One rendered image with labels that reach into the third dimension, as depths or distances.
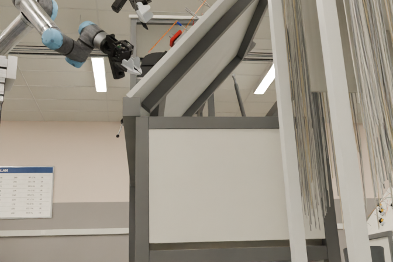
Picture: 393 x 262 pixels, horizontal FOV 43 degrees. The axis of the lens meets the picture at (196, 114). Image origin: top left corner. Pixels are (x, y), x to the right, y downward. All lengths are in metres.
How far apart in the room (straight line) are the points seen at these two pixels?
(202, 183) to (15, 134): 8.56
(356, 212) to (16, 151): 9.13
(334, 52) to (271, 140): 0.62
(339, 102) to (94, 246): 8.54
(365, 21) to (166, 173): 0.75
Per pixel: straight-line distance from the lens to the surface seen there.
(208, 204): 1.50
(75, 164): 9.63
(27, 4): 2.24
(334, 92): 0.99
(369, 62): 1.00
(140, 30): 3.22
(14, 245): 9.55
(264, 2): 2.29
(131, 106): 1.56
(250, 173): 1.54
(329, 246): 1.57
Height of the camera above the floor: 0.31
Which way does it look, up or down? 18 degrees up
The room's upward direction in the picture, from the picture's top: 2 degrees counter-clockwise
